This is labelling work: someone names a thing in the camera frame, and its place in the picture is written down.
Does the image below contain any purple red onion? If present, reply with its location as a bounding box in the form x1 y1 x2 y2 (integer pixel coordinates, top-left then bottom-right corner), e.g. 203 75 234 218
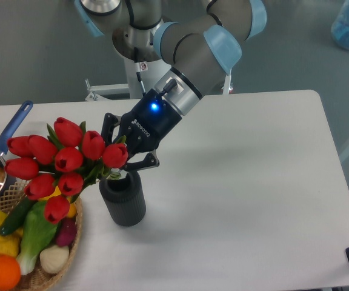
55 218 77 247

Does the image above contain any green bok choy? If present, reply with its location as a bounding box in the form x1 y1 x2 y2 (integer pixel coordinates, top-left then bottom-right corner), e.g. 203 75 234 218
16 201 58 276

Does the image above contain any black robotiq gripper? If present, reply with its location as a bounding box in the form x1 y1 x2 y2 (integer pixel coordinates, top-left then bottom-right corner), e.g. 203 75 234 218
101 89 182 179

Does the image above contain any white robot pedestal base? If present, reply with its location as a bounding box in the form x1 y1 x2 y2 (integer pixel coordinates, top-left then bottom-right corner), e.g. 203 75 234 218
84 16 234 102

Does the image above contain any red tulip bouquet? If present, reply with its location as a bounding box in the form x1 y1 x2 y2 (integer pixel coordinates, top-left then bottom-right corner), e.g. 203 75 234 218
4 116 129 225

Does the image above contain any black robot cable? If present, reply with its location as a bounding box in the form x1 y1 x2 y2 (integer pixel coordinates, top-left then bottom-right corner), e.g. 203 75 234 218
133 47 148 99

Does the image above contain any dark grey ribbed vase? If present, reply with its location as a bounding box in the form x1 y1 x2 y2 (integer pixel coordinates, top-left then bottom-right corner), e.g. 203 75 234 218
99 172 146 227

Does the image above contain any white garlic bulb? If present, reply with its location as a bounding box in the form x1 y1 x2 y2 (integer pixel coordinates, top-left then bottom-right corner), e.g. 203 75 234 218
40 245 69 274

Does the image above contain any green cucumber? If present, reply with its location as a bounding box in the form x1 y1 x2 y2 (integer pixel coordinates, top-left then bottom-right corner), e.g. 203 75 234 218
0 197 37 236

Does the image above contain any yellow squash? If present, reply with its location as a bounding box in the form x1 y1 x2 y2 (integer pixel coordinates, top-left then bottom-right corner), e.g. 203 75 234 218
38 186 71 224

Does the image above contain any woven wicker basket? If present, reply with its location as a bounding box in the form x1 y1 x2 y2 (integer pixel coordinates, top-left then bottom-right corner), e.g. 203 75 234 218
0 181 83 290

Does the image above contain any orange fruit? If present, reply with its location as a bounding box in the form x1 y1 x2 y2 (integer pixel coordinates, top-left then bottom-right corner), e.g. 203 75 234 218
0 255 21 290

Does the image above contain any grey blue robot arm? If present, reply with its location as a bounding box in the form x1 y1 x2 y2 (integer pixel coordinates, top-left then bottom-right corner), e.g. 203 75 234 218
75 1 267 172

